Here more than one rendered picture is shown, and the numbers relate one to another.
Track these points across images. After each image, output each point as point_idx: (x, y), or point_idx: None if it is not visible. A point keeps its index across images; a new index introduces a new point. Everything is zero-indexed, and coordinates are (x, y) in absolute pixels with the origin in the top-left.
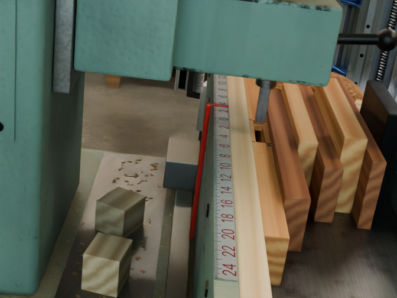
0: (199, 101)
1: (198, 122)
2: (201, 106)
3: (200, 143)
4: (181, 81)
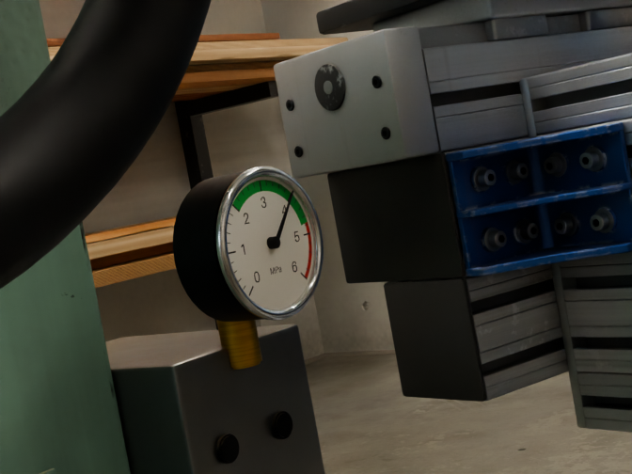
0: (280, 103)
1: (291, 157)
2: (284, 116)
3: (339, 221)
4: (444, 151)
